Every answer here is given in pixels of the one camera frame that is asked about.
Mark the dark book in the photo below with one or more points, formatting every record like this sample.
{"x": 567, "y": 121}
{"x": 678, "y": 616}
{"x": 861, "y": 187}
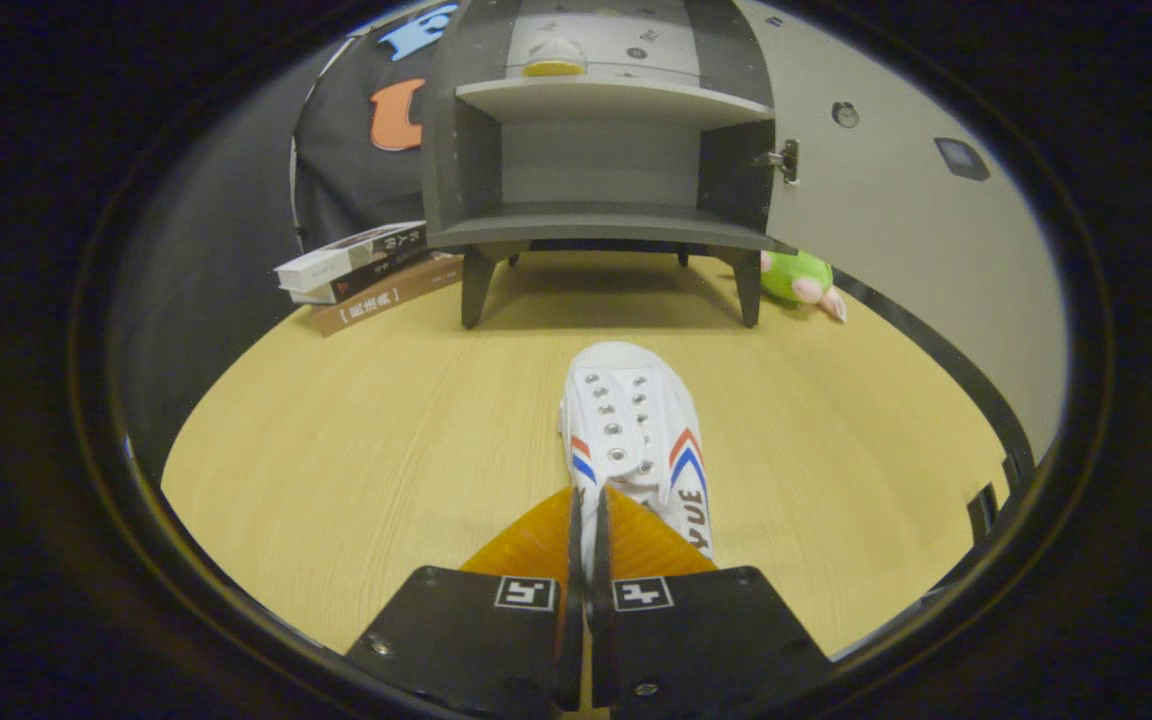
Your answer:
{"x": 376, "y": 275}

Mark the brown book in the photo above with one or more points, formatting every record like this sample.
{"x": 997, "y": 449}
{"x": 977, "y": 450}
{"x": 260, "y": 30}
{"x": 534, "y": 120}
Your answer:
{"x": 386, "y": 300}

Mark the green pink plush toy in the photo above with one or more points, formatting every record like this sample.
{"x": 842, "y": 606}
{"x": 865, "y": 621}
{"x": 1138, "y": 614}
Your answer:
{"x": 794, "y": 278}

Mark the grey shoe cabinet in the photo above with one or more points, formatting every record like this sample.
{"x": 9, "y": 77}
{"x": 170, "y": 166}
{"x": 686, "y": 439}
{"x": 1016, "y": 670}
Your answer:
{"x": 596, "y": 225}

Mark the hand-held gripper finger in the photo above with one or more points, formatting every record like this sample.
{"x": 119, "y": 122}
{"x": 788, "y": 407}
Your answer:
{"x": 601, "y": 640}
{"x": 576, "y": 620}

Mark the white yellow toy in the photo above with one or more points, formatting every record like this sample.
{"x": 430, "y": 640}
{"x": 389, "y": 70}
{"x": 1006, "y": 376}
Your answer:
{"x": 554, "y": 58}

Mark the white shoe with striped sides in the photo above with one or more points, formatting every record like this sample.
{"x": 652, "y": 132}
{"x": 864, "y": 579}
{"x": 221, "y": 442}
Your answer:
{"x": 631, "y": 410}

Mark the black backdrop cloth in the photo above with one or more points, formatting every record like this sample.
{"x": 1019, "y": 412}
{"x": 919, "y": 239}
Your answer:
{"x": 356, "y": 190}

